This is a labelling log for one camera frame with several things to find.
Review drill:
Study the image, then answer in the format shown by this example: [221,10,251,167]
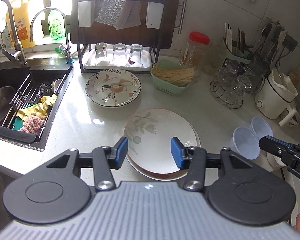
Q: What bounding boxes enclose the plastic jar red lid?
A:
[179,32,211,68]

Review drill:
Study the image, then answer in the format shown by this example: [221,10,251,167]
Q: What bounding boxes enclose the black kitchen sink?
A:
[0,59,74,152]

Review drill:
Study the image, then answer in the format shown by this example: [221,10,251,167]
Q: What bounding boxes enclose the yellow dish cloth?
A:
[16,95,58,121]

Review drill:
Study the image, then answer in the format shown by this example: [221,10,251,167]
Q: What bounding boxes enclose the pink dish cloth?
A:
[19,116,46,134]

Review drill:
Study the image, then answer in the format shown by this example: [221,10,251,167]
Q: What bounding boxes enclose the green plastic basket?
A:
[150,59,197,96]

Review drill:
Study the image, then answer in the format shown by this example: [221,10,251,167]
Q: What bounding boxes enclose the white utensil holder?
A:
[146,0,164,28]
[78,0,92,28]

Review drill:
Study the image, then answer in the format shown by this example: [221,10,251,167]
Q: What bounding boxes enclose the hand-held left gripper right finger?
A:
[170,137,255,191]

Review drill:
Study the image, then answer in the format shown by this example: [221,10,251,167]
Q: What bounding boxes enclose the hanging kitchen utensils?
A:
[250,17,298,61]

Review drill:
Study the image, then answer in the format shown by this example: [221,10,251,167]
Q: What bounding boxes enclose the steel wool scrubber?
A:
[36,81,53,97]

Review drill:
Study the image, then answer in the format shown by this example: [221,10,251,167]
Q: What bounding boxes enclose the small steel faucet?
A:
[30,7,74,63]

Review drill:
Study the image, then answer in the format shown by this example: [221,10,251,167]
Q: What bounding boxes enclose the steel bowl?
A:
[0,86,16,127]

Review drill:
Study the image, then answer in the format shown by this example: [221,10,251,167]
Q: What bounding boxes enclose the dry noodles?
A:
[152,66,195,87]

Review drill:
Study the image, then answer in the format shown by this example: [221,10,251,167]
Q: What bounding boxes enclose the translucent plastic bowl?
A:
[229,127,262,160]
[250,117,273,140]

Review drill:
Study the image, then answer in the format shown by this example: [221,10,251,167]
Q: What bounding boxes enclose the white hanging cloth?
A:
[115,0,142,30]

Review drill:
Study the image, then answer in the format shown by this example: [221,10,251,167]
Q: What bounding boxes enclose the black dish rack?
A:
[70,0,170,74]

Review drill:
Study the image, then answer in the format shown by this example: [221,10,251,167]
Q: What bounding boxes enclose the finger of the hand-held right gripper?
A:
[259,135,294,159]

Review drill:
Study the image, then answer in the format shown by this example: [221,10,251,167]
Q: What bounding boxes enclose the yellow detergent jug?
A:
[6,0,37,50]

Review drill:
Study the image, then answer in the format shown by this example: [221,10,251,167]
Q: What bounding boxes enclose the floral ceramic bowl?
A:
[287,115,300,128]

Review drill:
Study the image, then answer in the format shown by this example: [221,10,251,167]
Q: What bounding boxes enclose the group of clear glass cups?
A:
[214,59,266,105]

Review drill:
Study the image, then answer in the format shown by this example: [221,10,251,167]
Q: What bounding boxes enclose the white plate green flower print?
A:
[123,109,198,174]

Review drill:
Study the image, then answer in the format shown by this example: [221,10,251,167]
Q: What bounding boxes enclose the green soap bottle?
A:
[48,10,66,39]

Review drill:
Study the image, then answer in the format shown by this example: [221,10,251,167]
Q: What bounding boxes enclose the white drip tray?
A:
[83,48,152,70]

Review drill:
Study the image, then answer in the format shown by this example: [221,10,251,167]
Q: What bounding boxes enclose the floral plate dark rim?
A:
[86,69,142,107]

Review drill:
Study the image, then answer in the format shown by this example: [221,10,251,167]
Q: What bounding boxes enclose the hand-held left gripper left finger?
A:
[45,137,129,191]

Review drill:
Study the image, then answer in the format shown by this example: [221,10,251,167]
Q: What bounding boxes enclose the steel bar handle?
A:
[174,0,188,34]

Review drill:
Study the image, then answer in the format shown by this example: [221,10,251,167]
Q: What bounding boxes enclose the green chopstick holder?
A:
[223,24,253,64]

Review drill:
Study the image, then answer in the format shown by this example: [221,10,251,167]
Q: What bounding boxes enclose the silver patterned cloth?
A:
[95,0,131,27]

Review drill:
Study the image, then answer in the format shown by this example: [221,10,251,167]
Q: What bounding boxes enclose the clear drinking glass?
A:
[129,44,144,65]
[95,42,108,60]
[112,44,128,65]

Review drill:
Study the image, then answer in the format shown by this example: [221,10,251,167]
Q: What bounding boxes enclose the sink drain rack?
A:
[0,72,68,140]

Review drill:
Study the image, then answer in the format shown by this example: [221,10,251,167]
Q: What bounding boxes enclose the tall steel faucet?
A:
[0,0,28,66]

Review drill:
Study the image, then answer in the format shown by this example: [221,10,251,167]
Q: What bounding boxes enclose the white plate red print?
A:
[126,121,201,181]

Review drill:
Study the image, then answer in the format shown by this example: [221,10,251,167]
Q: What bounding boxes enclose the dark wooden cutting board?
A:
[70,0,182,50]

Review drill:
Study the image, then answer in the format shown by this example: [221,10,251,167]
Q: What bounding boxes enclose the white electric pot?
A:
[254,67,299,127]

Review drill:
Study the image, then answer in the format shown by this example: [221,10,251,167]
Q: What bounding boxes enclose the dish brush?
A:
[51,79,63,96]

